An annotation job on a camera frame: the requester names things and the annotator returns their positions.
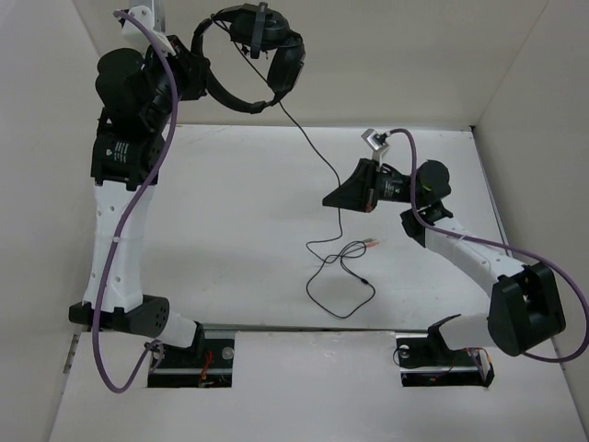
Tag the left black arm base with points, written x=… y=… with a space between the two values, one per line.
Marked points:
x=182 y=370

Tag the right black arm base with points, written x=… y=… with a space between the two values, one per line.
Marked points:
x=424 y=362

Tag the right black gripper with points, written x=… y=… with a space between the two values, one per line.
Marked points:
x=361 y=191

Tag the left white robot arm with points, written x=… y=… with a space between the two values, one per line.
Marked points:
x=137 y=103

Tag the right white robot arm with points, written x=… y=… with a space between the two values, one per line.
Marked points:
x=525 y=308

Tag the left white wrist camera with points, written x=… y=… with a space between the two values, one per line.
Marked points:
x=142 y=28

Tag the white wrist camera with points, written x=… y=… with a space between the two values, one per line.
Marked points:
x=377 y=143
x=142 y=28

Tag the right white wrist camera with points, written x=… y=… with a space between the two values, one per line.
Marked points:
x=377 y=143

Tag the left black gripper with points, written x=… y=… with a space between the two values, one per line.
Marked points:
x=192 y=66

